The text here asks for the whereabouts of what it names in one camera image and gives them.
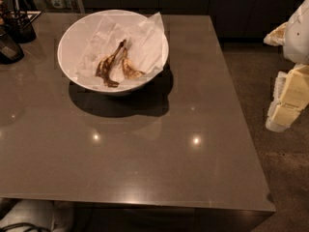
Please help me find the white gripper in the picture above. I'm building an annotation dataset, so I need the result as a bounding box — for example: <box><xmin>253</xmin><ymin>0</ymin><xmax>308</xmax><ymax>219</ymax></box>
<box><xmin>264</xmin><ymin>0</ymin><xmax>309</xmax><ymax>132</ymax></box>

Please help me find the white ceramic bowl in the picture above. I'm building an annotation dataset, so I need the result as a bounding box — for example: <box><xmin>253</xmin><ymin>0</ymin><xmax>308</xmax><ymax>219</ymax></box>
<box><xmin>57</xmin><ymin>9</ymin><xmax>170</xmax><ymax>97</ymax></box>

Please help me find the white paper napkin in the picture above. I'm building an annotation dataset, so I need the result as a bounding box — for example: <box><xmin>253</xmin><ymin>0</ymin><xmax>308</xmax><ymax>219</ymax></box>
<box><xmin>76</xmin><ymin>10</ymin><xmax>168</xmax><ymax>93</ymax></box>

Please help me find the white object under table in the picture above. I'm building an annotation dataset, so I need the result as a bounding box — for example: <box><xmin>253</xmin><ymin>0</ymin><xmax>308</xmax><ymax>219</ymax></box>
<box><xmin>0</xmin><ymin>198</ymin><xmax>73</xmax><ymax>232</ymax></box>

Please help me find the dark container at left edge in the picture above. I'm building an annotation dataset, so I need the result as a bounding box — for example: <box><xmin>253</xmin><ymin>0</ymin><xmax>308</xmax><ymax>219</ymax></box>
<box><xmin>0</xmin><ymin>25</ymin><xmax>24</xmax><ymax>64</ymax></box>

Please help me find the black wire mesh basket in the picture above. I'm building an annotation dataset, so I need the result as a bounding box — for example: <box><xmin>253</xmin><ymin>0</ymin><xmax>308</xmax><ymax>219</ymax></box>
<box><xmin>2</xmin><ymin>0</ymin><xmax>36</xmax><ymax>44</ymax></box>

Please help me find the black cable on floor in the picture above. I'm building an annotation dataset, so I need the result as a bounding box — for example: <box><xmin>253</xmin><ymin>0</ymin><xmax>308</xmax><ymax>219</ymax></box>
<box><xmin>0</xmin><ymin>221</ymin><xmax>52</xmax><ymax>232</ymax></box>

